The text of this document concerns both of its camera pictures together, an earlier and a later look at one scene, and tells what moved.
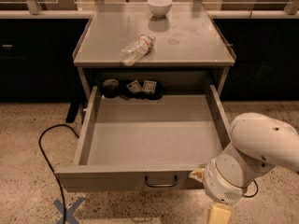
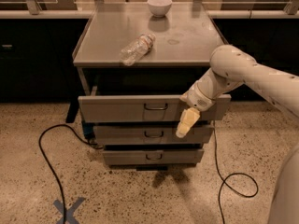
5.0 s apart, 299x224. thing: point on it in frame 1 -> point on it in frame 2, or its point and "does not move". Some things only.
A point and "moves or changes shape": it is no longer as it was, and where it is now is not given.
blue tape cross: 68,214 does not move
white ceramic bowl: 160,6 does not move
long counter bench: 37,47 does not move
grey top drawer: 146,145 moves or changes shape
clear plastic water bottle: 136,49 does not move
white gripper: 218,184 -> 196,99
